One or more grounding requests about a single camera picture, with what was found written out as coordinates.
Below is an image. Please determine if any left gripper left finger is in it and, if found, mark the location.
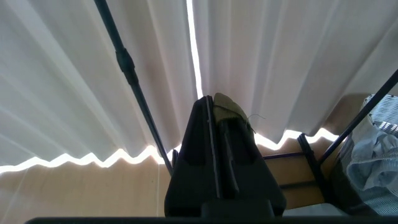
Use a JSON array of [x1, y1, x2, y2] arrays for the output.
[[164, 95, 221, 217]]

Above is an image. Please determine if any green printed T-shirt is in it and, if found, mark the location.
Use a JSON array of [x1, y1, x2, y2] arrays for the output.
[[213, 92, 257, 134]]

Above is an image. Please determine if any black clothes rack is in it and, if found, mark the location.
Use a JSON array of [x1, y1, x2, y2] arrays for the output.
[[93, 0, 398, 203]]

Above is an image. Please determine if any white laundry basket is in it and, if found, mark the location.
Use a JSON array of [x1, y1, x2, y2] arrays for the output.
[[329, 93, 398, 217]]

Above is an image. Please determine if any beige curtain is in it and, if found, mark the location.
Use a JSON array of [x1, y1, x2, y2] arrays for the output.
[[0, 0, 398, 175]]

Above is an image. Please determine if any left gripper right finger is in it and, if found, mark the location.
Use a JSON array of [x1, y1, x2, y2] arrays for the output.
[[214, 119, 287, 217]]

